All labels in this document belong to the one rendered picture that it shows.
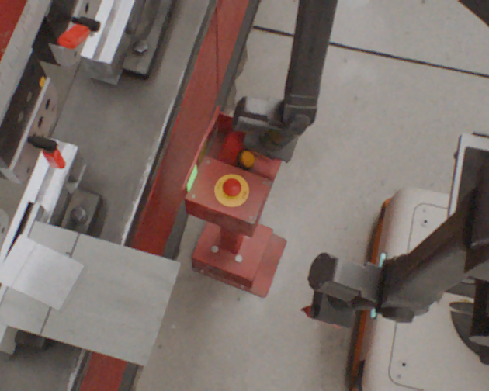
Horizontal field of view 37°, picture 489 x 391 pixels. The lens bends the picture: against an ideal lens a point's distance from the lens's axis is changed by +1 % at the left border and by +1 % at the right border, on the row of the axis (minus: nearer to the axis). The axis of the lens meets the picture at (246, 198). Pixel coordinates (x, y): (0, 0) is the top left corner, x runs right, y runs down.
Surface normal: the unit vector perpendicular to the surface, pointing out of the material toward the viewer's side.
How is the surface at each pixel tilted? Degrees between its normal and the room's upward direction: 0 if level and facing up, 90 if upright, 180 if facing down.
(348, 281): 22
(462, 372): 0
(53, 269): 0
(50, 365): 0
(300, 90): 65
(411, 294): 80
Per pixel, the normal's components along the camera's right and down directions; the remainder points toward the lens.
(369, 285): 0.47, -0.16
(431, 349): 0.04, -0.29
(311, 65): 0.00, 0.87
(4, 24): 0.96, 0.28
